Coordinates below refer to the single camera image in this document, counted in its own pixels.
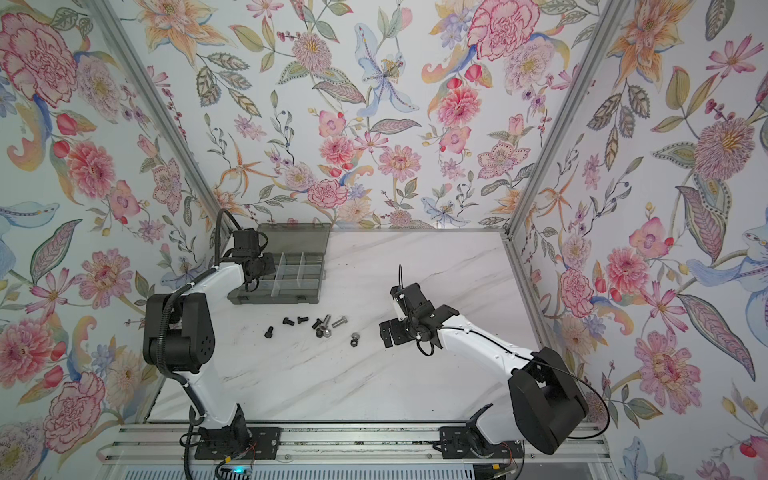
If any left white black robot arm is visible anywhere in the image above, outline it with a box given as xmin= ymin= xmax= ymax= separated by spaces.
xmin=142 ymin=228 xmax=275 ymax=452

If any short silver hex bolt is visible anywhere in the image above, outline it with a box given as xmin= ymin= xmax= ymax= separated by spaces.
xmin=331 ymin=317 xmax=348 ymax=329

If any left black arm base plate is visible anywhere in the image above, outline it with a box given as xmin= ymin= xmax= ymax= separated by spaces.
xmin=194 ymin=427 xmax=282 ymax=460

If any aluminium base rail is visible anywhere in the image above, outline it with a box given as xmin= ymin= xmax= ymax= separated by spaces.
xmin=96 ymin=422 xmax=611 ymax=466

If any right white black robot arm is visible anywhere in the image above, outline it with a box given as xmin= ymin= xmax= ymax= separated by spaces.
xmin=379 ymin=283 xmax=589 ymax=455

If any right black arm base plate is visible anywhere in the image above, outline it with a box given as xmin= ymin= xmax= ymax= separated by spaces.
xmin=437 ymin=426 xmax=524 ymax=460

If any right aluminium corner post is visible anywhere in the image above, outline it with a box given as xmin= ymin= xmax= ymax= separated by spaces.
xmin=505 ymin=1 xmax=628 ymax=241

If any aluminium corner post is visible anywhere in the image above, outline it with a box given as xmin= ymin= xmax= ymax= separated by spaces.
xmin=85 ymin=0 xmax=220 ymax=222
xmin=505 ymin=1 xmax=628 ymax=241

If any grey plastic organizer box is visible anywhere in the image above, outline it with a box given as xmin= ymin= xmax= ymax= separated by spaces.
xmin=228 ymin=223 xmax=331 ymax=305

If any left aluminium corner post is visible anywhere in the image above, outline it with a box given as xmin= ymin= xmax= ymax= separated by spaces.
xmin=85 ymin=0 xmax=220 ymax=222

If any long silver hex bolt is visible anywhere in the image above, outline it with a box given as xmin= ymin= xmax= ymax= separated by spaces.
xmin=318 ymin=314 xmax=332 ymax=338

